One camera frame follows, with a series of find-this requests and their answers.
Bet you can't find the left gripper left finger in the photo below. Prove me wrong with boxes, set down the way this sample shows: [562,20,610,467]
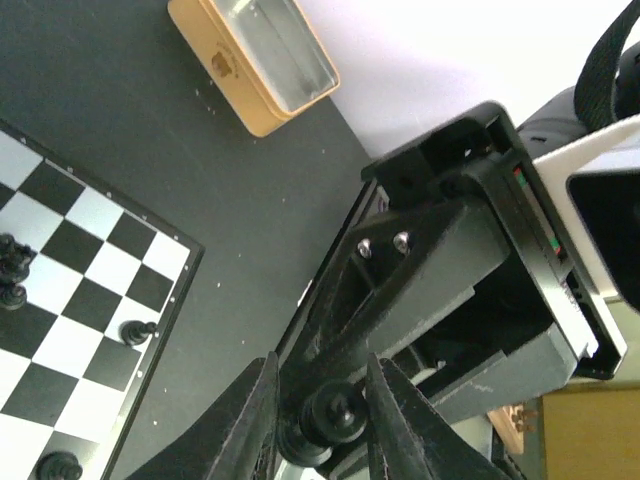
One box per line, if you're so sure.
[202,352,280,479]

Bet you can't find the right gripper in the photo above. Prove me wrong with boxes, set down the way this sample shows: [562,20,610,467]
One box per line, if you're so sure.
[281,102,626,395]

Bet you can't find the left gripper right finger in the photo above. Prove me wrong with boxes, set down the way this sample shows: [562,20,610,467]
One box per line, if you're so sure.
[365,354,500,480]

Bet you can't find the black piece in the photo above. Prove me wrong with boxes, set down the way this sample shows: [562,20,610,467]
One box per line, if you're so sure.
[277,381,368,468]

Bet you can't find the black pawn edge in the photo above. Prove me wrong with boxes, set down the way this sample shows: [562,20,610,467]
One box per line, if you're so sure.
[120,320,157,346]

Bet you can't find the black pawn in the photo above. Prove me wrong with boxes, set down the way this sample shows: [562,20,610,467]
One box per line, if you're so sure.
[36,451,84,480]

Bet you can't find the black white chessboard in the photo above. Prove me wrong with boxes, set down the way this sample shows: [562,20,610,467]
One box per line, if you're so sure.
[1,125,203,479]

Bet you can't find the gold rectangular tin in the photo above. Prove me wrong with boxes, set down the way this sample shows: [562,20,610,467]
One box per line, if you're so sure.
[167,0,340,137]

